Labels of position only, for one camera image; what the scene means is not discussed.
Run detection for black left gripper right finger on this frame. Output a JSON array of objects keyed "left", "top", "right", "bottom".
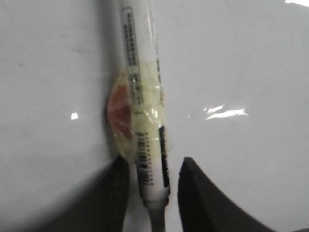
[{"left": 177, "top": 157, "right": 273, "bottom": 232}]

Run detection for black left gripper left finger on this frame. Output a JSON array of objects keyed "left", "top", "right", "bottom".
[{"left": 49, "top": 156, "right": 129, "bottom": 232}]

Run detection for white black whiteboard marker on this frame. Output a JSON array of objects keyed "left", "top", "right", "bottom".
[{"left": 107, "top": 0, "right": 170, "bottom": 232}]

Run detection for white whiteboard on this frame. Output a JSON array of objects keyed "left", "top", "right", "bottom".
[{"left": 0, "top": 0, "right": 309, "bottom": 232}]

